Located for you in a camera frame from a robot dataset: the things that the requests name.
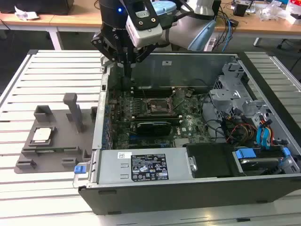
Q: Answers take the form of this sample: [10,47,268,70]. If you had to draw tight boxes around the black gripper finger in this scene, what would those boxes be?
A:
[91,34,129,78]
[128,46,156,77]

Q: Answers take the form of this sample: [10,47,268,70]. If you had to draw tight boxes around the metal socket cover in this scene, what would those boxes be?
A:
[167,95,176,112]

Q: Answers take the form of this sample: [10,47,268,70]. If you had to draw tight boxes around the silver CPU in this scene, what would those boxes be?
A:
[32,128,54,143]

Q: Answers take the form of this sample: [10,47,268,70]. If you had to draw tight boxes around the CPU socket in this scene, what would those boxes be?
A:
[145,97,176,115]

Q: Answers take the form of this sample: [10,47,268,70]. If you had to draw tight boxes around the wooden desk white legs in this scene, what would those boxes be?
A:
[213,0,301,49]
[0,0,197,50]

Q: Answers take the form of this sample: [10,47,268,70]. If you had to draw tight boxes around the black RAM stick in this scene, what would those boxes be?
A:
[131,117,183,126]
[133,86,175,93]

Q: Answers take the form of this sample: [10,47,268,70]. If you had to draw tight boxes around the black graphics card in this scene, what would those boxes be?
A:
[130,121,172,142]

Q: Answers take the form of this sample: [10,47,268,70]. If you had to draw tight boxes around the large black box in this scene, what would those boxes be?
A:
[0,0,71,15]

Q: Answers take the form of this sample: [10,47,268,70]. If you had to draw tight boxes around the green motherboard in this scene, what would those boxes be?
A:
[107,87,212,150]

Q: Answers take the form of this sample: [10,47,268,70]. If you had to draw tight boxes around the crumpled white paper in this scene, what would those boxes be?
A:
[14,6,40,21]

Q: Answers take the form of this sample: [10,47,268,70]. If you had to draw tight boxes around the silver metal drive cage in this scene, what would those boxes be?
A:
[202,60,273,132]

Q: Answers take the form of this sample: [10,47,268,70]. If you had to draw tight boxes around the grey parts rack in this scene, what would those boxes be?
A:
[14,93,98,175]

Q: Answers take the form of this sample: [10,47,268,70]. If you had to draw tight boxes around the small black box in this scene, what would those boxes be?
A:
[234,3,249,17]

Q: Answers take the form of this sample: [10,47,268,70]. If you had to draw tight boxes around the green RAM stick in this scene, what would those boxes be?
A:
[23,147,78,154]

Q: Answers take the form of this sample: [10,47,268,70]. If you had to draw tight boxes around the silver power supply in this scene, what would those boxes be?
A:
[87,147,197,189]

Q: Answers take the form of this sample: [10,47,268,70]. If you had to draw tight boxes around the black plastic shroud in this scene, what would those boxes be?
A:
[182,142,237,179]

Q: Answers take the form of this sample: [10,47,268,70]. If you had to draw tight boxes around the clear plastic bags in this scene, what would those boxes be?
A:
[256,1,291,22]

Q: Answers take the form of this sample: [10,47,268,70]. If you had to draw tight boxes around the black chair base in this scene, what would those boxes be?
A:
[277,39,291,49]

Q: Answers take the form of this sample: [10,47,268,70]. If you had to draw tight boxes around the black open PC case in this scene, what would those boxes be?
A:
[72,50,301,216]

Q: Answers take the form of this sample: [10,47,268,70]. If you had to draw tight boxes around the white red carton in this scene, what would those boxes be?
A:
[285,0,301,24]

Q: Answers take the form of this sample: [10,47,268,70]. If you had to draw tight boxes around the hard disk blue carrier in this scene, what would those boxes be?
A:
[231,147,292,177]

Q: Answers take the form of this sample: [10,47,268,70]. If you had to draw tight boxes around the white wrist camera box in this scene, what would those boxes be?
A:
[122,0,163,48]

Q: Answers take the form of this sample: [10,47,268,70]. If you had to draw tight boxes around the red yellow wire bundle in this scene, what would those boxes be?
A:
[225,122,258,144]

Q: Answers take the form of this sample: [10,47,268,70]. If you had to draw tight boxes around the blue data wire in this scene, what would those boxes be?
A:
[256,126,264,149]
[263,120,273,151]

